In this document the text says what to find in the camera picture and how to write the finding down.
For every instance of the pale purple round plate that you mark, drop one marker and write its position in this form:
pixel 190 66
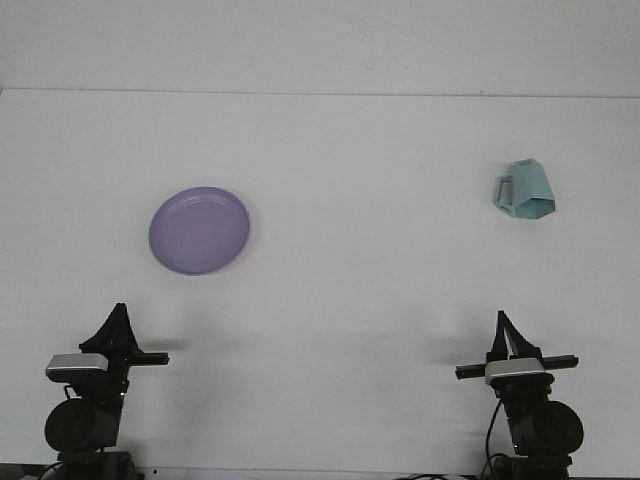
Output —
pixel 199 231

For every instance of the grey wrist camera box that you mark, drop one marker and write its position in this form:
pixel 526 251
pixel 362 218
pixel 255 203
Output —
pixel 75 366
pixel 515 371

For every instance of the pale blue hexagonal cup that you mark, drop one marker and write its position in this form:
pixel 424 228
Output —
pixel 530 192

